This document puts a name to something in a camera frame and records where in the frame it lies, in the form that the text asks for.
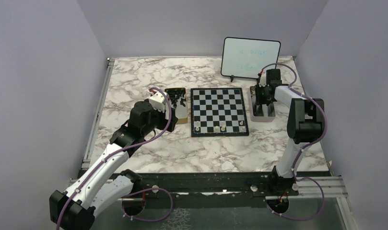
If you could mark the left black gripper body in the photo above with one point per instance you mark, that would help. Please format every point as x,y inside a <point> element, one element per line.
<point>163,121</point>

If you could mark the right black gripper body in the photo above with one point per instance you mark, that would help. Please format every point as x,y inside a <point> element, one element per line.
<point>261,98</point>

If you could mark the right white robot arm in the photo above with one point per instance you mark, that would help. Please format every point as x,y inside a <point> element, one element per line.
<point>305,127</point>

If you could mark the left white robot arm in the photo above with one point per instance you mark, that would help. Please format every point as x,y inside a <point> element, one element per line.
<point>77,207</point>

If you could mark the black chess pieces pile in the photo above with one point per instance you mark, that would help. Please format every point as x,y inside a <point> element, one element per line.
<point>177,96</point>

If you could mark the lilac tin tray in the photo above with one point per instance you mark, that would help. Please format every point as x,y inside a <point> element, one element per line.
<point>259,113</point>

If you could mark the yellow tin tray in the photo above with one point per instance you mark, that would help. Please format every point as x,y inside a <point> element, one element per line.
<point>181,112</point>

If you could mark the small whiteboard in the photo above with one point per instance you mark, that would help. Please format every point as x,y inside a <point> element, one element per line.
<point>245,57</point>

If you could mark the black white chessboard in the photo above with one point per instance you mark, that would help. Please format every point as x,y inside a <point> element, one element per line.
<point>210,106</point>

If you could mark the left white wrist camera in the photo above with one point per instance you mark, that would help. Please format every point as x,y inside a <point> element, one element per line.
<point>158,101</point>

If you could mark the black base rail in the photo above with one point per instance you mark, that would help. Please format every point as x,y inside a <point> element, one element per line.
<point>209,190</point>

